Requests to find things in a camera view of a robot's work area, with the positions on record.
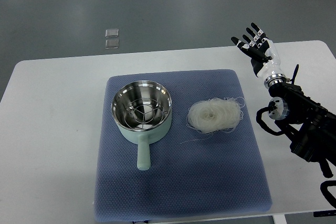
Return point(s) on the wire steaming rack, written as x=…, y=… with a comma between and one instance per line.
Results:
x=143, y=117

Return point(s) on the blue textured mat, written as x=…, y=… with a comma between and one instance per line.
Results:
x=191, y=173

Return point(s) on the mint green steel pot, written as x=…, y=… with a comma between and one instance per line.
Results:
x=136, y=93

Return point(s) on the black table frame part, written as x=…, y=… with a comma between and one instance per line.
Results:
x=327, y=213

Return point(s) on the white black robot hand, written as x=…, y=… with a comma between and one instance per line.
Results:
x=260, y=49

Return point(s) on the white vermicelli nest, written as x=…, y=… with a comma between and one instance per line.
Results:
x=208, y=117

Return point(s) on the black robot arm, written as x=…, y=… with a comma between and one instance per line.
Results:
x=309, y=126

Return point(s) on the upper grey floor plate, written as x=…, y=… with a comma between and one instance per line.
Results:
x=112, y=32

